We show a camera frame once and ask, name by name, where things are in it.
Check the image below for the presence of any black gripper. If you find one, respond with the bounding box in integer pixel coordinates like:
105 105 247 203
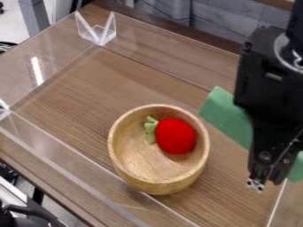
235 27 303 160

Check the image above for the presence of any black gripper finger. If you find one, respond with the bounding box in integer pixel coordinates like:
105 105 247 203
270 130 303 185
246 148 277 193

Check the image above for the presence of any green rectangular block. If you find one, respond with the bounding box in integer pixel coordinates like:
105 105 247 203
199 86 303 183

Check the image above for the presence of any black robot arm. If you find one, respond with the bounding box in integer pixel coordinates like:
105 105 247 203
234 0 303 192

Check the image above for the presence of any brown wooden bowl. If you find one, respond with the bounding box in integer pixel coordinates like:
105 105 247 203
109 104 210 195

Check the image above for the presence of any small light green stick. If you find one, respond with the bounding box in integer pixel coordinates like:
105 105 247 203
143 116 159 144

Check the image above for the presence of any red plush ball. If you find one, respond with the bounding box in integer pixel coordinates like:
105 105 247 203
155 118 197 154

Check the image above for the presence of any black cable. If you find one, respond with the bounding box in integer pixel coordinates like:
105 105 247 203
0 203 60 227

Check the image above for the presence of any grey table leg post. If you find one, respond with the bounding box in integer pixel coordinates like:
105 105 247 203
18 0 50 36

